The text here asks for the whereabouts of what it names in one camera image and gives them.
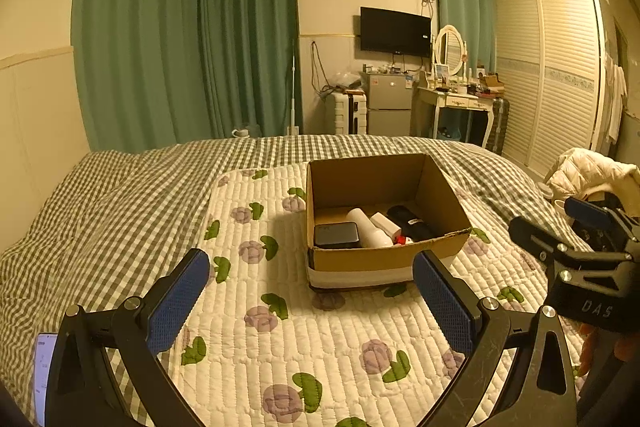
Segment hanging pale clothes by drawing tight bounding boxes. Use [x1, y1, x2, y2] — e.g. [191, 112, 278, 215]
[602, 54, 629, 144]

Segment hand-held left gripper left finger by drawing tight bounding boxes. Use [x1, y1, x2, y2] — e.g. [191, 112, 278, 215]
[45, 248, 211, 427]

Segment black wall television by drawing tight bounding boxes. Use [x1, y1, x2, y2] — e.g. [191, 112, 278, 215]
[360, 7, 433, 58]

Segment oval white mirror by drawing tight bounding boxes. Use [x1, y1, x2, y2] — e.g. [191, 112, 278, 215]
[433, 24, 464, 74]

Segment floral quilted mat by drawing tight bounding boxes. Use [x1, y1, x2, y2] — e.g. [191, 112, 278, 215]
[165, 162, 586, 427]

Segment hanging wall cables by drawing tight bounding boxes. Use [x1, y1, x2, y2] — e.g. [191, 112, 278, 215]
[310, 41, 332, 96]

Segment person's right hand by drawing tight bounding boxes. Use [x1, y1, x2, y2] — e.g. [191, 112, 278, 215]
[577, 324, 640, 378]

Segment white pole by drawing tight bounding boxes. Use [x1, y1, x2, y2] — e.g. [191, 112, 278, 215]
[287, 39, 300, 136]

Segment white dressing table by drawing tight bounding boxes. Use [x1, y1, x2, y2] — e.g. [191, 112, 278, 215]
[412, 83, 494, 148]

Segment white louvred wardrobe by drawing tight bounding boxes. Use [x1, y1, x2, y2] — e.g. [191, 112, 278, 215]
[492, 0, 616, 178]

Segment wide teal curtain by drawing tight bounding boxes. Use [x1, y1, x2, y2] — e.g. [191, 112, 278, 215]
[71, 0, 202, 152]

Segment black power bank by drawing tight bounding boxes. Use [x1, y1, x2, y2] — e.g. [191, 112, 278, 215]
[314, 222, 362, 251]

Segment small white bottle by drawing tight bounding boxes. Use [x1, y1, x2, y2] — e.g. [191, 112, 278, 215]
[370, 213, 402, 239]

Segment narrow teal curtain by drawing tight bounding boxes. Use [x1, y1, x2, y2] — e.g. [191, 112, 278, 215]
[431, 0, 496, 78]

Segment small grey fridge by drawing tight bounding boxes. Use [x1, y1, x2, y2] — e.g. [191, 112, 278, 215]
[367, 72, 417, 136]

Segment cream puffer jacket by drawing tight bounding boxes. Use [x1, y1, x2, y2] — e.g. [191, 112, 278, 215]
[544, 148, 640, 204]

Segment white suitcase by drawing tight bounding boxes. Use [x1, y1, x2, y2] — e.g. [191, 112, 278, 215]
[325, 92, 369, 136]

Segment long black labelled object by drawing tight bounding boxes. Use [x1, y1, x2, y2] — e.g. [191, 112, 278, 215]
[387, 205, 436, 242]

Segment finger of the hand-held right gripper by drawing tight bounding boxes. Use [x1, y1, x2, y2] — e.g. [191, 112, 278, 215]
[509, 216, 630, 279]
[564, 196, 640, 243]

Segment cardboard box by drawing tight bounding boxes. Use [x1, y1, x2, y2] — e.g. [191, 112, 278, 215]
[305, 153, 473, 292]

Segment large white bottle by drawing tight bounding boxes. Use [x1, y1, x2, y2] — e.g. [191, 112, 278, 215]
[348, 207, 396, 249]

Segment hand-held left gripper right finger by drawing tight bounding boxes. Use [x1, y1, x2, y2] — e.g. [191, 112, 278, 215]
[412, 248, 581, 427]

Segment smartphone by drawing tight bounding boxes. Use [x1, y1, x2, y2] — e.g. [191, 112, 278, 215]
[32, 332, 61, 424]

